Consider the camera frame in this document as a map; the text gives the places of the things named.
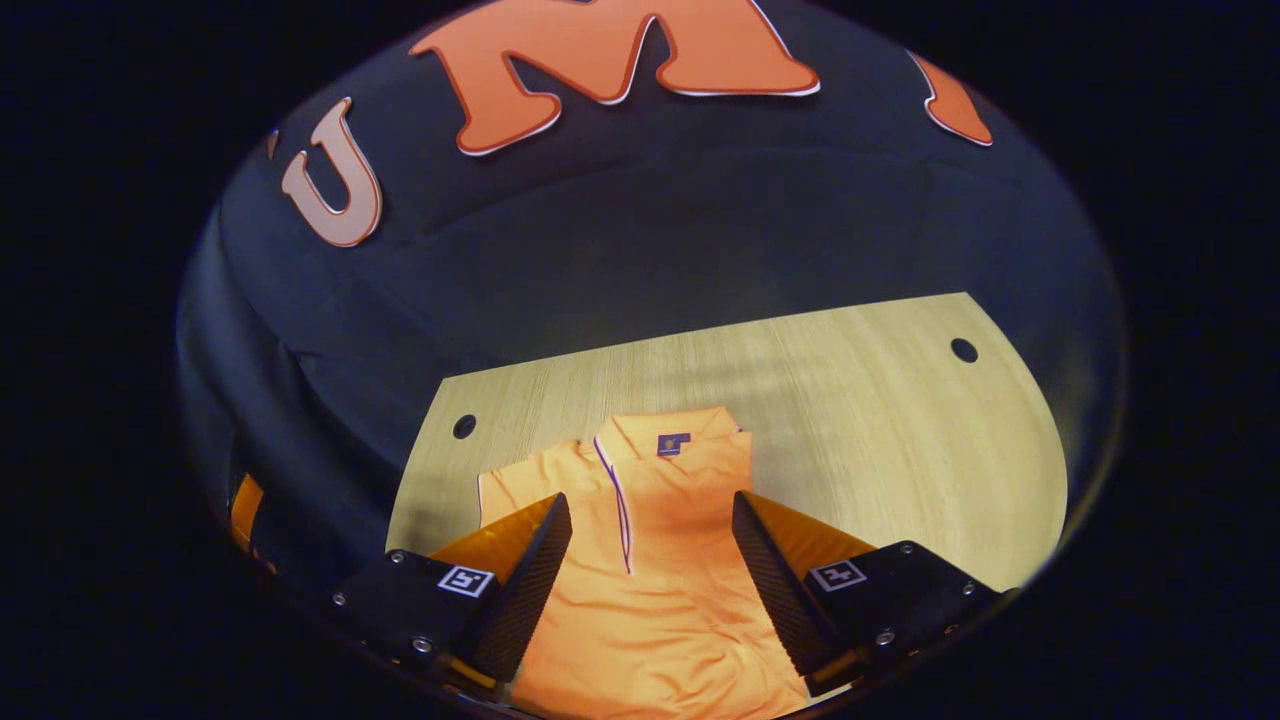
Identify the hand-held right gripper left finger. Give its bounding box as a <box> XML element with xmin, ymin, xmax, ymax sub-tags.
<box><xmin>325</xmin><ymin>491</ymin><xmax>574</xmax><ymax>701</ymax></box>

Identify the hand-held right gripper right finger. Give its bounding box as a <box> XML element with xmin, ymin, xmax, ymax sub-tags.
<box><xmin>731</xmin><ymin>489</ymin><xmax>1006</xmax><ymax>699</ymax></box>

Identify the orange T-shirt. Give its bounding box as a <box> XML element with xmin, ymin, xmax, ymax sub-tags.
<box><xmin>477</xmin><ymin>406</ymin><xmax>813</xmax><ymax>720</ymax></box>

